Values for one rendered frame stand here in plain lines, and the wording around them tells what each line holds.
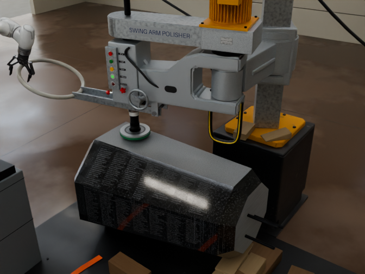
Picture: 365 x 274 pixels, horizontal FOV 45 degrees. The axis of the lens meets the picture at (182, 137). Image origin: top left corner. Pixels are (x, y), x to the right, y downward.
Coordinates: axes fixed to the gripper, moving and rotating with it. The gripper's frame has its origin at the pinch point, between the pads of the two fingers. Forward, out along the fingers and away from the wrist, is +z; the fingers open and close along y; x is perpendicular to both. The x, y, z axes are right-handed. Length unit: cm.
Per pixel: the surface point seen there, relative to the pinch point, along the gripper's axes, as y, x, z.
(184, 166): 131, -54, -20
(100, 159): 78, -40, 12
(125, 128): 86, -18, -4
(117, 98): 74, -25, -30
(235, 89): 140, -38, -76
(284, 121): 200, 26, -35
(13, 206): 38, -80, 41
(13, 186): 34, -76, 28
